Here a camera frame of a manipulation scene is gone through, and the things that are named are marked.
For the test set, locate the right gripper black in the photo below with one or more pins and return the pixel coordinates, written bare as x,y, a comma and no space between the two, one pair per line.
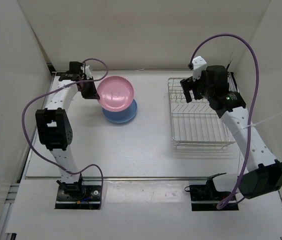
186,86

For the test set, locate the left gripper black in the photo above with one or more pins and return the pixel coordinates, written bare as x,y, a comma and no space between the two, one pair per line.
93,94

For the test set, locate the pink plastic plate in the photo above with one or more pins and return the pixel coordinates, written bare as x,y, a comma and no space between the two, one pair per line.
116,93

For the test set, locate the blue plastic plate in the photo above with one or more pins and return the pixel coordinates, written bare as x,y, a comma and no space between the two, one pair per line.
122,117

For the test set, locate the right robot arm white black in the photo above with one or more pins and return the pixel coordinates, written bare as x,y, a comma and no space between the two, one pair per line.
262,172

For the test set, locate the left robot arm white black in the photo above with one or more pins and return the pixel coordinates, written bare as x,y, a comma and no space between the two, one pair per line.
54,128

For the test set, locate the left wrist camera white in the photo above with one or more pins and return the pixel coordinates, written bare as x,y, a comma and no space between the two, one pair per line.
86,72

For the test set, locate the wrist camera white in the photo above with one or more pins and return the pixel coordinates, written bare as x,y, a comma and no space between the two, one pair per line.
197,65
86,72

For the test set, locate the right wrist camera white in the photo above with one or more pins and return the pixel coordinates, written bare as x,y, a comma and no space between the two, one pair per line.
197,65

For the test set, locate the metal wire dish rack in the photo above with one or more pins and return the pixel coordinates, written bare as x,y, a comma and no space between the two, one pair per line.
194,124

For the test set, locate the aluminium frame rail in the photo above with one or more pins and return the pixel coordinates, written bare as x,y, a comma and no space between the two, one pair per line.
156,178

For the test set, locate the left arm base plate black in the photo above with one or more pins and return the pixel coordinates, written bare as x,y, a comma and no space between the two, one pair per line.
78,196

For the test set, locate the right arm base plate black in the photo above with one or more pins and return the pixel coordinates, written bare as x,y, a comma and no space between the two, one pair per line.
204,200

